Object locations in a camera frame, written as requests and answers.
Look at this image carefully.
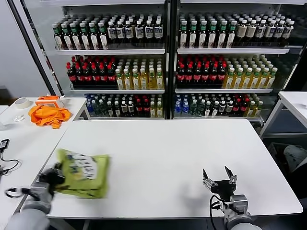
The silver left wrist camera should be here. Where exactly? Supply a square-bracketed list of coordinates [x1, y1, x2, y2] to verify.
[30, 182, 52, 201]

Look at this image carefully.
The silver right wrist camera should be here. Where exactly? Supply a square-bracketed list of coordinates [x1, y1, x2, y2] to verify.
[227, 194, 249, 214]

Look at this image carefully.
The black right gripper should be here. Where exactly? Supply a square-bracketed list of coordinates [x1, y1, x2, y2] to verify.
[202, 166, 238, 201]

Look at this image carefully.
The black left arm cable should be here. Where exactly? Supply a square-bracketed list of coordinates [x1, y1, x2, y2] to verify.
[5, 188, 32, 198]

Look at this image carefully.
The green cap dark tea bottle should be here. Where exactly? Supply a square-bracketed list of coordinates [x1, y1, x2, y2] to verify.
[199, 20, 209, 48]
[218, 20, 228, 48]
[179, 20, 189, 48]
[208, 20, 218, 48]
[98, 22, 108, 50]
[53, 23, 63, 50]
[70, 22, 81, 50]
[227, 20, 237, 48]
[89, 22, 99, 50]
[189, 20, 199, 48]
[61, 22, 72, 50]
[79, 22, 90, 50]

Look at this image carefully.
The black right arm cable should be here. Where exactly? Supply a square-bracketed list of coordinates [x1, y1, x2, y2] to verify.
[210, 194, 227, 230]

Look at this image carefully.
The masking tape roll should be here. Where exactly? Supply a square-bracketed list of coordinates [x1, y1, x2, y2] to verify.
[14, 97, 31, 109]

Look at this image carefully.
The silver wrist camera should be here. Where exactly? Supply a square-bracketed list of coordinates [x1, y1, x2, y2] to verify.
[227, 194, 249, 214]
[30, 182, 52, 201]

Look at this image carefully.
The yellow-green t-shirt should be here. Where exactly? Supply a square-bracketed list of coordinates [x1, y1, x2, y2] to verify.
[54, 148, 111, 199]

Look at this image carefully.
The black table cable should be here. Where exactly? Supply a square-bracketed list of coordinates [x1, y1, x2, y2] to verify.
[0, 149, 20, 177]

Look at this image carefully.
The white side table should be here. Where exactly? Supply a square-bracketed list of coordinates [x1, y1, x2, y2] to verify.
[0, 97, 91, 230]
[260, 91, 307, 139]

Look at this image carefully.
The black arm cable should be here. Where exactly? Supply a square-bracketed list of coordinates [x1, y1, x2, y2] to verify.
[5, 188, 32, 198]
[210, 194, 227, 230]

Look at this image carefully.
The red cap cola bottle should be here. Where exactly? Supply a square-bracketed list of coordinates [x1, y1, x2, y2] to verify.
[193, 63, 202, 87]
[185, 63, 194, 87]
[177, 63, 186, 87]
[142, 98, 151, 117]
[75, 62, 84, 88]
[217, 63, 227, 87]
[233, 98, 241, 117]
[240, 98, 249, 117]
[210, 63, 218, 87]
[107, 62, 117, 88]
[99, 62, 108, 88]
[92, 62, 101, 88]
[67, 62, 76, 88]
[201, 63, 211, 87]
[135, 98, 143, 117]
[83, 62, 93, 88]

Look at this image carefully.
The glass cabinet door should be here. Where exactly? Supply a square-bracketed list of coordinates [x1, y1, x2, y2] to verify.
[285, 0, 307, 93]
[9, 0, 65, 96]

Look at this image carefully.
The glass beverage display cabinet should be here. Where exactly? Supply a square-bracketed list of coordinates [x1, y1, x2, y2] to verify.
[61, 0, 300, 120]

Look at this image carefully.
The orange crumpled cloth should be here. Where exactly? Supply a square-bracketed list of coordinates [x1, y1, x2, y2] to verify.
[28, 105, 72, 129]

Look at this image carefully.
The white cap navy label bottle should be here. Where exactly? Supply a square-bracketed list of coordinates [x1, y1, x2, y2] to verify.
[283, 19, 295, 45]
[135, 20, 144, 47]
[274, 19, 286, 45]
[153, 20, 164, 47]
[144, 20, 154, 47]
[125, 21, 135, 47]
[117, 21, 126, 47]
[107, 21, 118, 47]
[265, 19, 276, 45]
[256, 19, 267, 45]

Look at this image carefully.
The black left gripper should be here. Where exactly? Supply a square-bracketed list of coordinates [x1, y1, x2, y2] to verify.
[39, 162, 65, 192]

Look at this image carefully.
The orange white box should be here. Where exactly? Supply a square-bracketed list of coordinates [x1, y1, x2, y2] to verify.
[35, 95, 65, 108]

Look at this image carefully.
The white cap beige label bottle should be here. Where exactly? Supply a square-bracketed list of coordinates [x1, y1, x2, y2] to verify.
[247, 19, 258, 45]
[237, 19, 249, 45]

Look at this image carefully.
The grey speckled bag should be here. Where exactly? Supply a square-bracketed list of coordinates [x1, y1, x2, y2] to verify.
[284, 144, 307, 174]

